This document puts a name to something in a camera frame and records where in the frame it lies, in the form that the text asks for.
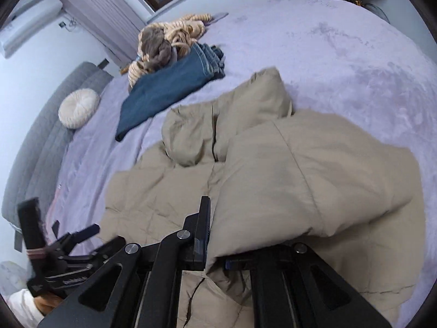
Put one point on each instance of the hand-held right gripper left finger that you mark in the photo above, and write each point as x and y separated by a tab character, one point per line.
204	225

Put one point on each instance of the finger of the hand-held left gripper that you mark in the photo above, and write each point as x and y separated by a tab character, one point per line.
85	231
109	246

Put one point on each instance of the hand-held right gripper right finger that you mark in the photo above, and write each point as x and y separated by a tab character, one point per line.
235	264

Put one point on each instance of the beige puffer jacket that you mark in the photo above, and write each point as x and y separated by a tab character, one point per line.
307	160

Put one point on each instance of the person's left forearm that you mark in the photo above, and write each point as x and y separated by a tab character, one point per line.
20	305

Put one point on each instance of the grey quilted headboard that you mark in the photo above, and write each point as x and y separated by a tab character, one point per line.
44	143

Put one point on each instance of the round cream cushion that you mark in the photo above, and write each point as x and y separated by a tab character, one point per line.
79	107

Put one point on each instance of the blue jeans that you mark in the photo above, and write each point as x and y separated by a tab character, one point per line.
160	92

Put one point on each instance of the brown grey garment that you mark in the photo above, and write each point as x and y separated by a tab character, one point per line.
153	42

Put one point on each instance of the beige striped knit sweater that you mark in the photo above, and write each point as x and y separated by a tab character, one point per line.
186	29

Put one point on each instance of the white air conditioner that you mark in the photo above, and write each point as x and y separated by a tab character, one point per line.
27	24

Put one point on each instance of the grey flat object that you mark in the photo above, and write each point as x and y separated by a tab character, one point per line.
218	17

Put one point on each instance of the lavender fleece blanket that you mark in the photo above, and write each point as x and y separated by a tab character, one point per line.
341	58

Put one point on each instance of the pale pleated curtain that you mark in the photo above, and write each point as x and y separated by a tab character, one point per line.
102	13

